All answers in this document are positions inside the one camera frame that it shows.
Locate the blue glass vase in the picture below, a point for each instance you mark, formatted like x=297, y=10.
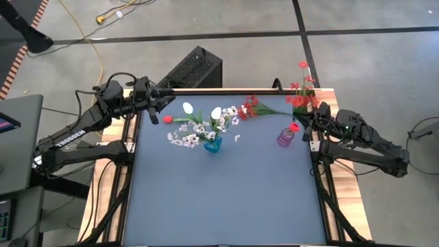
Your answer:
x=212, y=147

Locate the teal backlit keyboard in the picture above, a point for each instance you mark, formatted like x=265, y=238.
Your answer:
x=4, y=223

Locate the small white fallen blossom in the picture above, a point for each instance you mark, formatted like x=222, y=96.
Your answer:
x=237, y=138

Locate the black computer tower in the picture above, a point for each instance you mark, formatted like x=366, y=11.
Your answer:
x=195, y=68

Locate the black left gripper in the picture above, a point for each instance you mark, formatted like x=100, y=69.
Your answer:
x=144, y=96

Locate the black metal table frame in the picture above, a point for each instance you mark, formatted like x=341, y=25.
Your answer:
x=223, y=92

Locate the black stand leg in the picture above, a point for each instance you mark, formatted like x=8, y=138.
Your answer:
x=36, y=41

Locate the purple glass vase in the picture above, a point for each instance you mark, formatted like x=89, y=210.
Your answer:
x=284, y=139

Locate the white artificial tulip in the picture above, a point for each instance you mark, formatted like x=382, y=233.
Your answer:
x=216, y=113
x=187, y=108

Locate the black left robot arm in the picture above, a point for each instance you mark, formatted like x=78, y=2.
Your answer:
x=72, y=132

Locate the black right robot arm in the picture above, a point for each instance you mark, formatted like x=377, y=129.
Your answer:
x=360, y=156

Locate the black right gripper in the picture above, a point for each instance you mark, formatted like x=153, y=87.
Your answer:
x=320, y=118

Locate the black loop clamp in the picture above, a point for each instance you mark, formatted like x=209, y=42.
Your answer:
x=277, y=79

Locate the red artificial tulip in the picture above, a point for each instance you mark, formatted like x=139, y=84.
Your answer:
x=167, y=119
x=294, y=127

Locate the red poppy bunch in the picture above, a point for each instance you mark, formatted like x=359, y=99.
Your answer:
x=300, y=101
x=245, y=111

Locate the blue-grey table mat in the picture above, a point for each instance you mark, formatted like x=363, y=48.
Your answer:
x=223, y=199

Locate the laptop screen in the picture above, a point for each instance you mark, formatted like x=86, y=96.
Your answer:
x=7, y=124

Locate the grey desk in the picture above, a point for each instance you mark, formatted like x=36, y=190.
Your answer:
x=20, y=154

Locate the white blossom spray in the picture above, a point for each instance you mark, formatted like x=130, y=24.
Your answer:
x=229, y=111
x=190, y=140

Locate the grey floor stand foot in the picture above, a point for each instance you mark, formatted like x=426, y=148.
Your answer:
x=428, y=132

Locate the orange striped floor strip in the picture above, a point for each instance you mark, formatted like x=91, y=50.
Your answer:
x=17, y=61

